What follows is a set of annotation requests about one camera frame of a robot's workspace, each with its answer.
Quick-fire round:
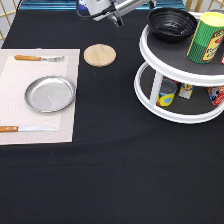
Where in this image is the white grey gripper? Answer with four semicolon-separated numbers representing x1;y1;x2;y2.
95;0;156;27

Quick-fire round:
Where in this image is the black bowl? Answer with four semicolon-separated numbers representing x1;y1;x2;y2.
147;7;197;42

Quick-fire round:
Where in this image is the white two-tier lazy Susan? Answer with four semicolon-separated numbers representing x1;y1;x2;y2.
133;11;224;125

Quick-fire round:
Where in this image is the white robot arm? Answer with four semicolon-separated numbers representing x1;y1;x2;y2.
76;0;156;27

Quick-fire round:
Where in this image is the round metal plate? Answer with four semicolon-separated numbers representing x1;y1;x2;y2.
24;76;76;113

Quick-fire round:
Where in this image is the round wooden coaster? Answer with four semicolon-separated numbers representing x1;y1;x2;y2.
83;44;116;67

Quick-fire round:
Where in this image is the blue yellow can lower tier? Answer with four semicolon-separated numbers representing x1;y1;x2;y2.
156;79;177;106

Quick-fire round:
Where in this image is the green yellow parmesan can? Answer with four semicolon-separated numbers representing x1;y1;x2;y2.
187;12;224;64

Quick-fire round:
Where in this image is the blue yellow box lower tier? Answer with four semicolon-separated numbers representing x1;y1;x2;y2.
179;83;194;99

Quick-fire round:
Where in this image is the red raisins box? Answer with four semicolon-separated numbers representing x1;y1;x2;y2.
220;53;224;64

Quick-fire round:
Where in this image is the red box lower tier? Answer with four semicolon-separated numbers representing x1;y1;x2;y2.
207;86;224;105

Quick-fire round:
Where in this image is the wooden handled fork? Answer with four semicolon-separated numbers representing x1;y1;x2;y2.
14;55;65;62

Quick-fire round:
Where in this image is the wooden handled knife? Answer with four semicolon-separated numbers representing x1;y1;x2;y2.
0;126;57;133

